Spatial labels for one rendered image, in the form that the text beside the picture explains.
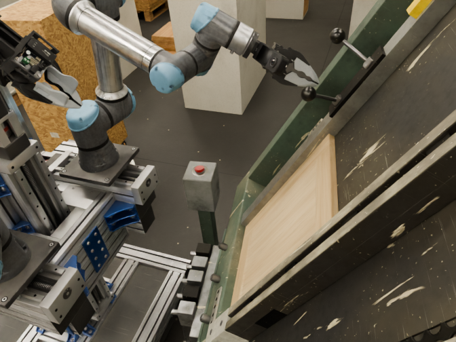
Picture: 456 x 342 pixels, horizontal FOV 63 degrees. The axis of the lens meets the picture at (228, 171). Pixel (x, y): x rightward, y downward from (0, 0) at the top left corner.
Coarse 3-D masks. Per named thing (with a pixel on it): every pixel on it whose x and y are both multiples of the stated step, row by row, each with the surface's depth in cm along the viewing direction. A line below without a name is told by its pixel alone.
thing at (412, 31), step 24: (432, 0) 76; (408, 24) 81; (432, 24) 78; (384, 48) 87; (408, 48) 82; (384, 72) 87; (360, 96) 92; (336, 120) 98; (312, 144) 104; (288, 168) 111; (264, 192) 123
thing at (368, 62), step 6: (336, 30) 89; (342, 30) 89; (330, 36) 90; (336, 36) 89; (342, 36) 89; (336, 42) 90; (342, 42) 90; (348, 42) 90; (354, 48) 89; (360, 54) 89; (366, 60) 88; (372, 60) 87; (366, 66) 88
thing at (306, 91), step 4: (304, 88) 90; (308, 88) 90; (312, 88) 90; (304, 92) 90; (308, 92) 89; (312, 92) 89; (304, 96) 90; (308, 96) 90; (312, 96) 90; (316, 96) 92; (320, 96) 93; (324, 96) 93; (328, 96) 94; (336, 96) 96; (340, 96) 95; (308, 100) 91; (332, 100) 95; (336, 100) 96; (336, 104) 96
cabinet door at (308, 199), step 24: (312, 168) 101; (288, 192) 109; (312, 192) 93; (336, 192) 84; (264, 216) 118; (288, 216) 100; (312, 216) 87; (264, 240) 109; (288, 240) 93; (240, 264) 119; (264, 264) 101; (240, 288) 108
